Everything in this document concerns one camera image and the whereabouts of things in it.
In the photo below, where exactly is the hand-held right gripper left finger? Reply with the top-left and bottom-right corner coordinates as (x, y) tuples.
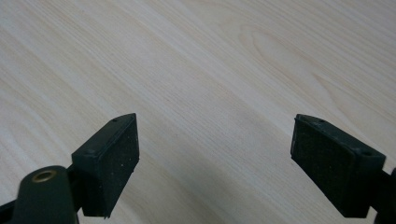
(71, 112), (140, 218)

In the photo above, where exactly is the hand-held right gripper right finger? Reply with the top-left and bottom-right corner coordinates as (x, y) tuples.
(290, 113), (387, 218)

